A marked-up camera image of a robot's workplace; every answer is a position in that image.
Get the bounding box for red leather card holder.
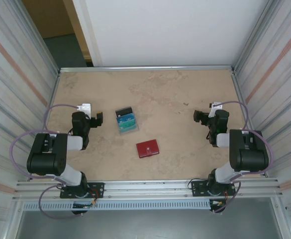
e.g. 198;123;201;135
136;139;159;159

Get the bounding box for wide aluminium mounting rail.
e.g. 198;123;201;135
12;177;285;201

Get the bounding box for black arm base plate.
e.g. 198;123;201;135
60;182;105;199
190;180;236;198

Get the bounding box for aluminium cross rail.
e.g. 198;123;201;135
59;65;236;73

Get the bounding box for white door frame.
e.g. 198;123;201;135
62;0;103;67

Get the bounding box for grey slotted cable duct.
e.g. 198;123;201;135
22;200;212;212

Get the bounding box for aluminium frame post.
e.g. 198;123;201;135
233;0;278;73
9;0;61;75

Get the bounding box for aluminium side rail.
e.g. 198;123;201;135
231;71;269;178
30;72;61;180

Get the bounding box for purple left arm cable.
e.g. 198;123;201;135
9;104;84;220

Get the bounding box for small green circuit board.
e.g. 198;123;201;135
72;201;98;209

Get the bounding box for blue plastic card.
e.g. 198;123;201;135
116;113;136;125

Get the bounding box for translucent ribbed side panel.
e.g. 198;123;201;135
234;0;291;212
0;0;59;217

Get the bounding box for clear acrylic card stand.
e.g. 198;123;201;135
115;106;140;136

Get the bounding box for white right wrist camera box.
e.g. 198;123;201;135
208;101;223;118

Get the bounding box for brown wooden door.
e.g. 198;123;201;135
21;0;91;60

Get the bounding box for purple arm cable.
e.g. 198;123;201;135
211;101;275;215
9;104;84;220

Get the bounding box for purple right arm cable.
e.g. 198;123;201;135
211;101;275;215

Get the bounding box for plain black card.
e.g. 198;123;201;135
115;107;133;118

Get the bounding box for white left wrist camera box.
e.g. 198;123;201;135
76;103;92;117

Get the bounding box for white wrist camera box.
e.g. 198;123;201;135
76;103;92;117
208;101;223;118

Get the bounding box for grey metal lower shelf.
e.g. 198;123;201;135
15;210;285;239

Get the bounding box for teal plastic card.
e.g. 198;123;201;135
117;120;138;132

